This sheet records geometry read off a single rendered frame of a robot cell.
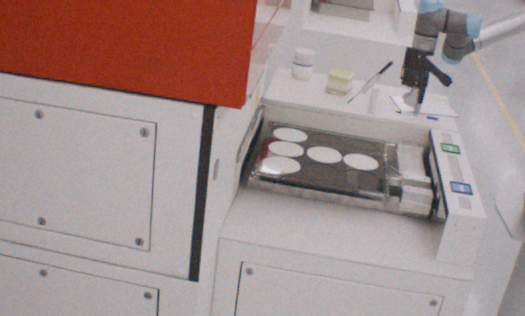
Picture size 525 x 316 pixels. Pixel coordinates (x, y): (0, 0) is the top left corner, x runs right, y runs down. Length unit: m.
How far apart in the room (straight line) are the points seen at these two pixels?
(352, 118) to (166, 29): 0.99
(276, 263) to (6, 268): 0.64
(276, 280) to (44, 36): 0.80
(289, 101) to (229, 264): 0.66
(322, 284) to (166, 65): 0.69
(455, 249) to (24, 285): 1.03
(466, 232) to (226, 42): 0.77
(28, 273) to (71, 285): 0.11
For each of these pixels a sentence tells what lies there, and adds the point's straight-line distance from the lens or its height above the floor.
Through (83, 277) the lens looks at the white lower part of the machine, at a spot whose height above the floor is 0.77.
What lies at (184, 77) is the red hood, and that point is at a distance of 1.27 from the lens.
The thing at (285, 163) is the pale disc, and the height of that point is 0.90.
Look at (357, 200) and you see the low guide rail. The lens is 1.84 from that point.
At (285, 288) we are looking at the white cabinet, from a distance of 1.68.
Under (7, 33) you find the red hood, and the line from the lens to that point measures 1.38.
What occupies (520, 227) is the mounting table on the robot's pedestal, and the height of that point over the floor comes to 0.82.
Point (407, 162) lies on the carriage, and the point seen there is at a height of 0.88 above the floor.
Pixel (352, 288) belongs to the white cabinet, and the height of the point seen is 0.74.
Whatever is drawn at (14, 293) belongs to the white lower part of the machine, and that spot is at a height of 0.68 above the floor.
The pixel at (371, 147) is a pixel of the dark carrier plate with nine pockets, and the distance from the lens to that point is 2.05.
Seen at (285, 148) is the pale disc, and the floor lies 0.90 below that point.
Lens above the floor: 1.68
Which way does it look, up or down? 25 degrees down
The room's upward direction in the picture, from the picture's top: 7 degrees clockwise
